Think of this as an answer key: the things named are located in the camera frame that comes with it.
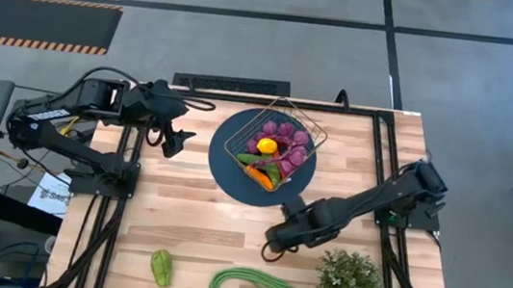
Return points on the small artificial green plant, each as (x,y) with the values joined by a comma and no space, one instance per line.
(350,286)

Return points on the white printed paper sheet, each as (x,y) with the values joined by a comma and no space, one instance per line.
(49,198)

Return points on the green pepper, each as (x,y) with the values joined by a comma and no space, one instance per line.
(161,269)

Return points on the orange carrot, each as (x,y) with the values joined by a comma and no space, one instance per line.
(260,177)

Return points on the round dark blue placemat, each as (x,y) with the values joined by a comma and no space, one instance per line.
(232,185)

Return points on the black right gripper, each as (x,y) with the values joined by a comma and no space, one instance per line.
(292,233)

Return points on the dark green cucumber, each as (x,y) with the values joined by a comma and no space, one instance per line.
(247,158)

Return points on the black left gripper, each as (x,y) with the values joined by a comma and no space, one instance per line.
(166,102)

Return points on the yellow starfruit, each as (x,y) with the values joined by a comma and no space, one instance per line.
(267,145)

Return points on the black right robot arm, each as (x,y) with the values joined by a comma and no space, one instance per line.
(376,196)

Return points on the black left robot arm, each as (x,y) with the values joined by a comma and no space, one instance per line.
(72,147)

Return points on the black orange-striped floor mat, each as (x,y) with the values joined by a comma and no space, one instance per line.
(33,21)

